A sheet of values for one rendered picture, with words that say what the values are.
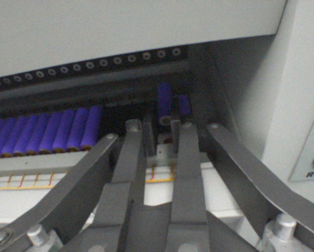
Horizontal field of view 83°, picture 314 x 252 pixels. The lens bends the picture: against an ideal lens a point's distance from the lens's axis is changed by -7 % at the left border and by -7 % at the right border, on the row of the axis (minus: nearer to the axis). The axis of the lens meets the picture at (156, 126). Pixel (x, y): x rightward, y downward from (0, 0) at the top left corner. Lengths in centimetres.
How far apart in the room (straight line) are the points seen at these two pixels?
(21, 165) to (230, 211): 24
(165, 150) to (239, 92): 9
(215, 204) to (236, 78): 12
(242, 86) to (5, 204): 30
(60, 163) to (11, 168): 7
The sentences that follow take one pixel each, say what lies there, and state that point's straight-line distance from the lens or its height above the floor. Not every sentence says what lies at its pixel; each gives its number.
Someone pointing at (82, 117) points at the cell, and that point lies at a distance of 28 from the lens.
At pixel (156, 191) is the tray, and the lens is 21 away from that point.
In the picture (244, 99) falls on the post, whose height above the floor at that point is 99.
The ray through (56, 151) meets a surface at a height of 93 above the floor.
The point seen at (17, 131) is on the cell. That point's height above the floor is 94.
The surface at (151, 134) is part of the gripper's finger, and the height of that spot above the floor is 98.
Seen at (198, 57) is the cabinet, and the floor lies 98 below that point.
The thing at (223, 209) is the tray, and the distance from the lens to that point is 21.
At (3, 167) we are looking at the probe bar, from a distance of 30.
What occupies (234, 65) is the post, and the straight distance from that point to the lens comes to 19.
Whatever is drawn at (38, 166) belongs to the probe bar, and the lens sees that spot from 26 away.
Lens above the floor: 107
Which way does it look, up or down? 36 degrees down
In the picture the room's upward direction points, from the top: 11 degrees counter-clockwise
